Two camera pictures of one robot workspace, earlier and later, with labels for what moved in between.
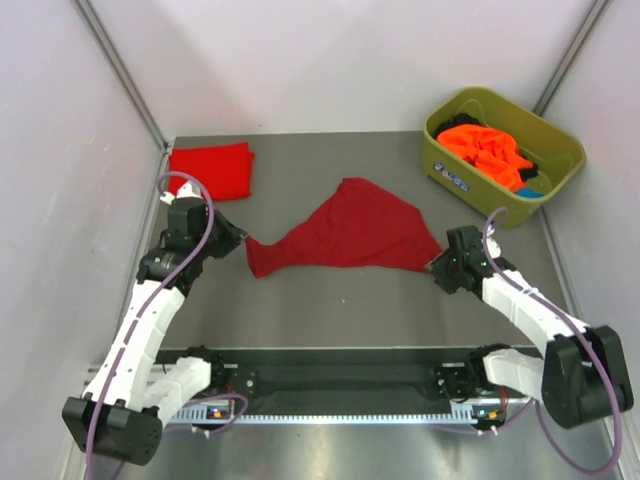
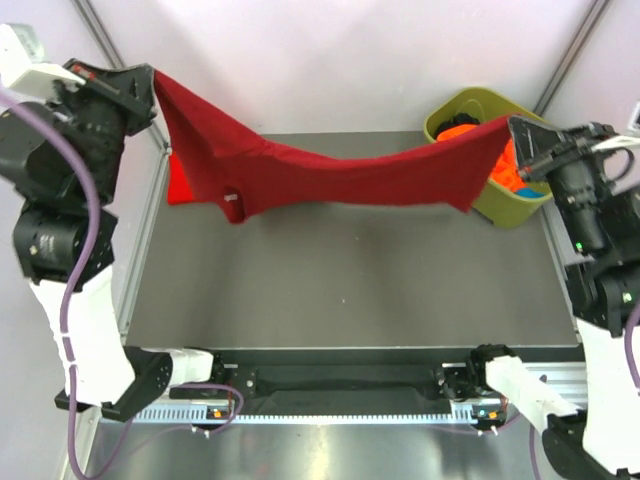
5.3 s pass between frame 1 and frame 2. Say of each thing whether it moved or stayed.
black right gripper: moved
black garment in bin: stayed
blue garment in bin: stayed
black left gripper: moved
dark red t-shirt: moved
